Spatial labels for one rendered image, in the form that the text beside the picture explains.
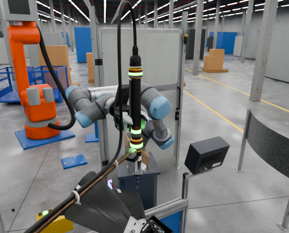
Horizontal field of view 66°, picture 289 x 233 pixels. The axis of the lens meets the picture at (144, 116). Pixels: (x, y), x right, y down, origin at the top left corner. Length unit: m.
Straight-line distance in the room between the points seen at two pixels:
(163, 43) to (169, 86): 0.55
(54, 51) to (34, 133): 4.52
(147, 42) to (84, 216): 2.25
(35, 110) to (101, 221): 3.90
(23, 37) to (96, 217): 4.03
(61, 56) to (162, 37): 6.22
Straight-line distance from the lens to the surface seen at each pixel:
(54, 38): 11.26
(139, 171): 0.82
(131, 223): 0.91
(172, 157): 3.45
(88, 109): 0.96
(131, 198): 1.15
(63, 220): 1.28
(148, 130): 1.58
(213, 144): 1.56
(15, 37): 4.57
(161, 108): 1.16
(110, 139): 2.82
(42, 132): 4.70
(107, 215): 0.86
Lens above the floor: 1.92
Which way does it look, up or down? 20 degrees down
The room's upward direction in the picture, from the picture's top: straight up
